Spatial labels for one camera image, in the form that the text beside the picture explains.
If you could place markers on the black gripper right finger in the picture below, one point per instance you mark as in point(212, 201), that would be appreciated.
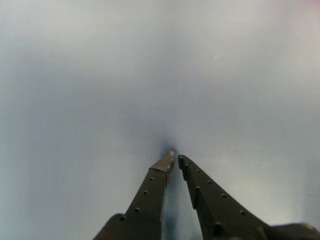
point(220, 215)

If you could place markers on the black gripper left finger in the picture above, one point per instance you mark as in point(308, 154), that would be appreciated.
point(147, 200)

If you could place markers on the dark blue table mat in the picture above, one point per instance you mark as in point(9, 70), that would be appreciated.
point(125, 75)

